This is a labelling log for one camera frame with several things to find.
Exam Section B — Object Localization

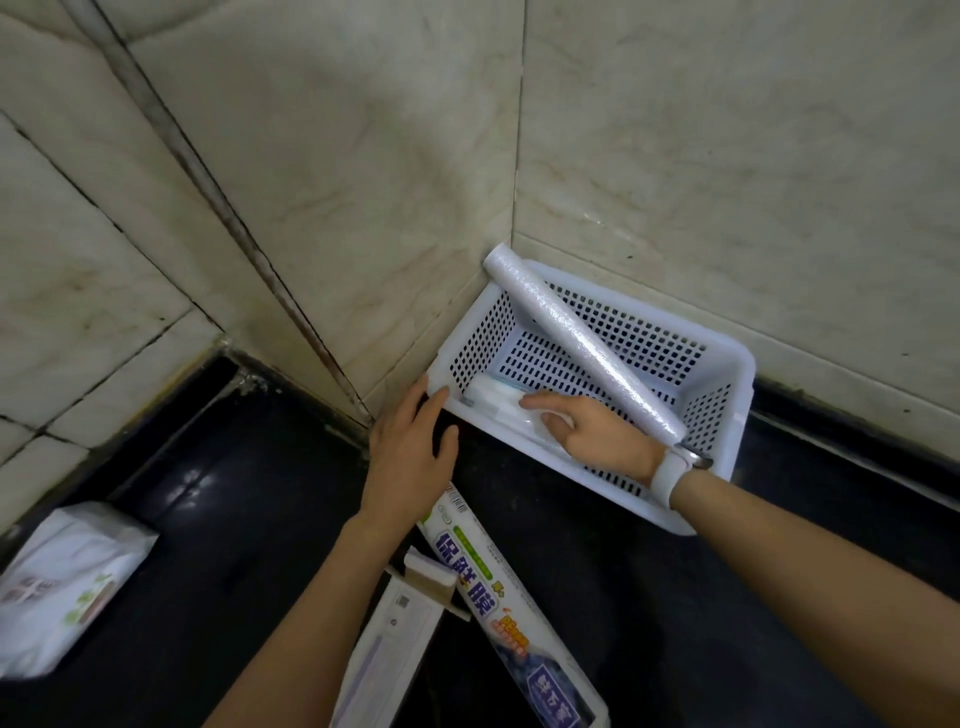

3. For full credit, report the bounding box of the white open carton box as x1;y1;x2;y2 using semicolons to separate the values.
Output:
330;546;473;728

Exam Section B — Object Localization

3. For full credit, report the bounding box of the person's left hand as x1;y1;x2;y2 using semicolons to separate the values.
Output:
358;373;460;537

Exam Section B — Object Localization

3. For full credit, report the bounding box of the white wristwatch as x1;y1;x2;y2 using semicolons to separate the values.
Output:
648;445;714;512

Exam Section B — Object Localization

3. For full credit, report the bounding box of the white tissue packet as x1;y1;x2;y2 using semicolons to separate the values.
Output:
0;501;160;681

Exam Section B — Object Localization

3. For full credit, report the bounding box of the person's right forearm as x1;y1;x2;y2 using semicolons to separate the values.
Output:
669;471;960;728

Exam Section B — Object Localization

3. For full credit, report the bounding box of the person's left forearm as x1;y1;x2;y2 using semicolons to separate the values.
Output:
202;516;412;728

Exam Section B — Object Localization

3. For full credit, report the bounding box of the white perforated plastic basket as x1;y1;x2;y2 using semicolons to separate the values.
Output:
425;258;758;537

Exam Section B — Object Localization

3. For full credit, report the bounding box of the printed cling film box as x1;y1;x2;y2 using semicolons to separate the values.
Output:
416;483;611;728

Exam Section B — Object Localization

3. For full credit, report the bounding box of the person's right hand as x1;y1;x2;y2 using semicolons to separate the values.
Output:
519;391;669;489

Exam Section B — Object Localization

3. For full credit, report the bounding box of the white plastic film roll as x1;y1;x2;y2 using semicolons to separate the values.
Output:
482;243;690;446

